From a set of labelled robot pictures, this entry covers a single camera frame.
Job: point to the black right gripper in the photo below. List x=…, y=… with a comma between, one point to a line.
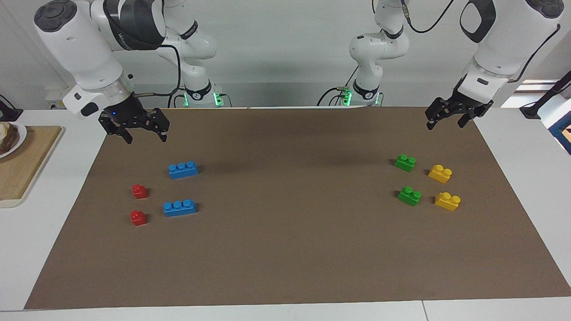
x=127, y=113

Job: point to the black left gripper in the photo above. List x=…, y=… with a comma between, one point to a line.
x=466, y=106

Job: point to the blue three-stud block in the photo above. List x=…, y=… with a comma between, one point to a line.
x=183, y=170
x=179, y=208

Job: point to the green two-stud block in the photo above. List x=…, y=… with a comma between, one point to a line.
x=409, y=196
x=405, y=162

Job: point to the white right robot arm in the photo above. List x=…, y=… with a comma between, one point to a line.
x=76, y=49

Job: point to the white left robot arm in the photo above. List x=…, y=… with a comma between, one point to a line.
x=504, y=40

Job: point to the yellow two-stud block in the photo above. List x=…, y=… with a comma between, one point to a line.
x=447, y=201
x=440, y=173

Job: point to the red one-stud block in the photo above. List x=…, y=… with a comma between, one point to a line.
x=139, y=191
x=138, y=218

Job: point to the black stand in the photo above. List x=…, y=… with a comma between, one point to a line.
x=546, y=96

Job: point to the blue orange box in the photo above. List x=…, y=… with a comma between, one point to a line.
x=562, y=136

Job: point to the wooden cutting board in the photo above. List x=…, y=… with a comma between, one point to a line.
x=26, y=169

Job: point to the white plate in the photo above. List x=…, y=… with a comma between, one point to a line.
x=20, y=138

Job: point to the black device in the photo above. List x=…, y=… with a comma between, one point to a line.
x=9, y=111

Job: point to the brown food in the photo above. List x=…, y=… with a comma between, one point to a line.
x=6, y=138

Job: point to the brown table mat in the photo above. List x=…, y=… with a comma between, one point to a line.
x=285, y=249

